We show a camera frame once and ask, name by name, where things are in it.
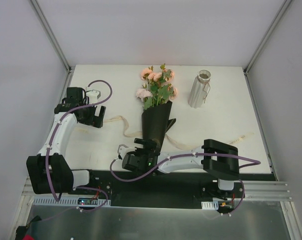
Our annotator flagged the black wrapping paper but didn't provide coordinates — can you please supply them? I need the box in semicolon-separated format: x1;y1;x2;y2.
141;100;176;153

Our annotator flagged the cream ribbon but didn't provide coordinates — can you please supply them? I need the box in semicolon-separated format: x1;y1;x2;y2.
103;115;254;150

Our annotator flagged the pale pink flower stem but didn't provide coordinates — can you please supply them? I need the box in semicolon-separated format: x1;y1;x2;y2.
135;84;153;110

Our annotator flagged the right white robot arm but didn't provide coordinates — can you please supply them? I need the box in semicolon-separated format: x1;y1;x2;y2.
117;138;240;198

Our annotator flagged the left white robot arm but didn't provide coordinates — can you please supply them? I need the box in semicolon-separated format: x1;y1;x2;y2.
26;87;106;195

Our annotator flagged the white ribbed vase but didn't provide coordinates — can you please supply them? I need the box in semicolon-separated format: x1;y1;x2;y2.
188;69;211;109

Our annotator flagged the red object bottom corner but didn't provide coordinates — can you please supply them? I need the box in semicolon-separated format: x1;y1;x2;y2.
15;234;35;240

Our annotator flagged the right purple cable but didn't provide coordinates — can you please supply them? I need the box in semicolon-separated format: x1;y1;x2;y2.
109;152;262;221

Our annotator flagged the purple cable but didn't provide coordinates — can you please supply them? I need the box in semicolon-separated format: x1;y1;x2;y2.
46;79;114;221
109;152;262;221

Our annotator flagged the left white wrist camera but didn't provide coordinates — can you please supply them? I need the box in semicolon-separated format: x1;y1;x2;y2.
85;86;101;103

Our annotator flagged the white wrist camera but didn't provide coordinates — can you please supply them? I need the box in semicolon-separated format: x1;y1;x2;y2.
85;86;101;103
117;144;134;160

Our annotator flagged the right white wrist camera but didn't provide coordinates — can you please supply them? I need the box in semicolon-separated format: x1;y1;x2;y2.
117;144;134;160

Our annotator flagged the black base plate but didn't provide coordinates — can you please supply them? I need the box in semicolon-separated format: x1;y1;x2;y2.
70;169;246;209

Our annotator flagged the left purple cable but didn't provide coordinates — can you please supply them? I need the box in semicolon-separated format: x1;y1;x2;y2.
46;79;114;221

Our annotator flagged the left aluminium frame post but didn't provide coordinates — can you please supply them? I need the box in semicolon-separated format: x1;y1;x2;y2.
28;0;72;74

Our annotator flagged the aluminium frame post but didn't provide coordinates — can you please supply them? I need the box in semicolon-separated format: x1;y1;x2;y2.
243;0;294;76
28;0;72;74

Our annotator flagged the right white cable duct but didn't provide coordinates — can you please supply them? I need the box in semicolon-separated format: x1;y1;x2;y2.
201;200;219;211

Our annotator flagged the white cable duct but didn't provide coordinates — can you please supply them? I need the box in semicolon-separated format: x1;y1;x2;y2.
201;200;219;211
33;196;111;208

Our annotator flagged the left white cable duct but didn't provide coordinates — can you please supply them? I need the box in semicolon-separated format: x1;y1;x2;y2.
33;196;111;208

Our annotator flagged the right aluminium frame post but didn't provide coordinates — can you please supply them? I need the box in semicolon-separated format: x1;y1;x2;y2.
243;0;294;76

